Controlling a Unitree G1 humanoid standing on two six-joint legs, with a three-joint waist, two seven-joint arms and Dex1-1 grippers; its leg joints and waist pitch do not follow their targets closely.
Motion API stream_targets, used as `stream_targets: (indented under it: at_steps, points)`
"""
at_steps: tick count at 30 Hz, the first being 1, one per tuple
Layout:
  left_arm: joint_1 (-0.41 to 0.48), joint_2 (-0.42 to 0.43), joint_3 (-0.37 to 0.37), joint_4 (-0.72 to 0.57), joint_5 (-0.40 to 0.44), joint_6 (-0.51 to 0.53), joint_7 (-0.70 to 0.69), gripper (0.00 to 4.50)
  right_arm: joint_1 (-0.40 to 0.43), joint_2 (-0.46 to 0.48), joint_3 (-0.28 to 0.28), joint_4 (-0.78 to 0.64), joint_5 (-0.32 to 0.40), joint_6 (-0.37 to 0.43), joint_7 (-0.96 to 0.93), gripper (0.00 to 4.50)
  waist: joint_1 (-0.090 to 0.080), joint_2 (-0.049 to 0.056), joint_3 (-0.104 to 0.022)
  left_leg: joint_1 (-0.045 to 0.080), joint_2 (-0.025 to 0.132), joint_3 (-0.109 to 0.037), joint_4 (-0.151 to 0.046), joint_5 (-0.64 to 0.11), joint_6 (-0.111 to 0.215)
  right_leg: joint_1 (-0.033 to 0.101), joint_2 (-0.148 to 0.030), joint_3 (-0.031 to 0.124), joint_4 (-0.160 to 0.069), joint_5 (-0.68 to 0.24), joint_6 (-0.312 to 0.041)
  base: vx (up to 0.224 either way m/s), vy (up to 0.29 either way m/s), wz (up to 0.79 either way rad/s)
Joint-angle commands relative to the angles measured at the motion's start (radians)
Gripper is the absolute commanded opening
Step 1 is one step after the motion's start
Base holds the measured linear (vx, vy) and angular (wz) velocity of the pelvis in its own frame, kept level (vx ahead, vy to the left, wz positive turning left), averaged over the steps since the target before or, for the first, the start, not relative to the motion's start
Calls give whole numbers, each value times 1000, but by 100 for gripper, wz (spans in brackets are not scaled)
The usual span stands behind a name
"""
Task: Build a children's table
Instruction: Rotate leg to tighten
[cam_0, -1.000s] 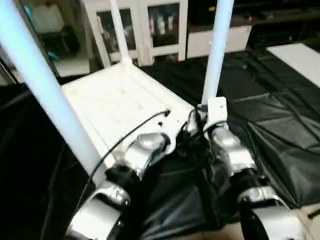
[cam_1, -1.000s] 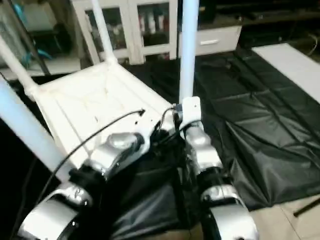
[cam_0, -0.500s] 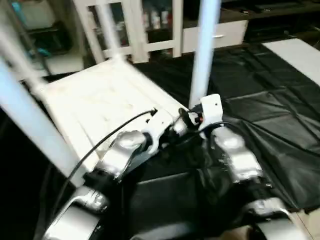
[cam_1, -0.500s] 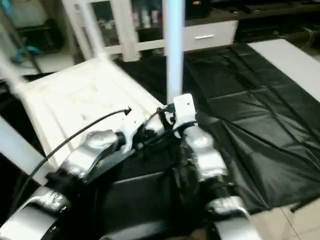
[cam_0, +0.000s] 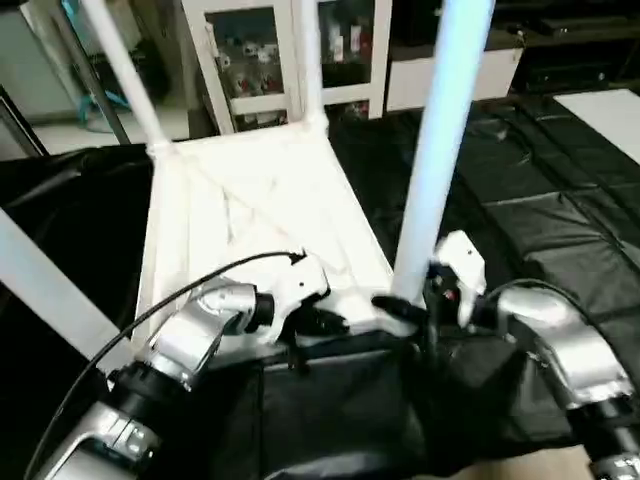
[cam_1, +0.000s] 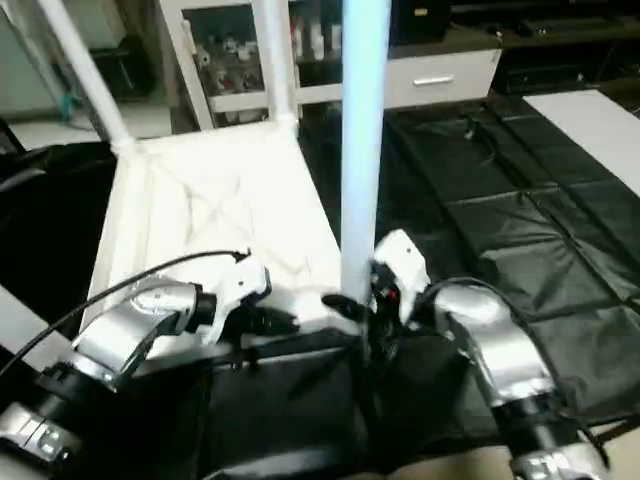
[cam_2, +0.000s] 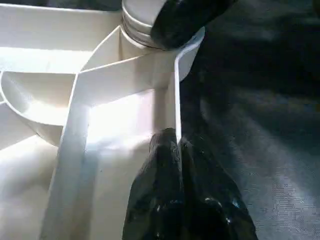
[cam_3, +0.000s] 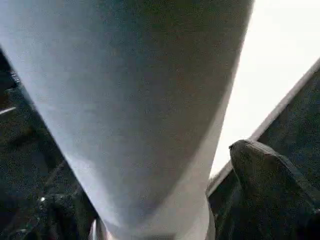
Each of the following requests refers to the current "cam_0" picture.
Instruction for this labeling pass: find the black low media cabinet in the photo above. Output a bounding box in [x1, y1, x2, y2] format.
[512, 15, 640, 95]

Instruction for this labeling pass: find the white glass door cabinet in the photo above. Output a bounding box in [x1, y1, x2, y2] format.
[180, 0, 394, 135]

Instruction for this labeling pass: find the white side table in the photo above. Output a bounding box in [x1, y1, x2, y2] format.
[554, 90, 640, 167]

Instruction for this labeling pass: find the white plastic table top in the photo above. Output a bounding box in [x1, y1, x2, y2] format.
[130, 125, 423, 353]

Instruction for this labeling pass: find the black table mat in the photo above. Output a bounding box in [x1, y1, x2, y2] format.
[0, 95, 640, 480]

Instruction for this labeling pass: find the white plastic table leg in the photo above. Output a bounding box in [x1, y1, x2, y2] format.
[384, 0, 497, 307]
[291, 0, 332, 133]
[0, 208, 133, 363]
[80, 0, 175, 157]

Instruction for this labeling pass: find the grey metal frame post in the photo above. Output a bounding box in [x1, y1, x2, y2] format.
[0, 88, 47, 159]
[50, 0, 133, 147]

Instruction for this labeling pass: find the white drawer unit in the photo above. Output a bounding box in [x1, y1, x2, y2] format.
[384, 46, 523, 113]

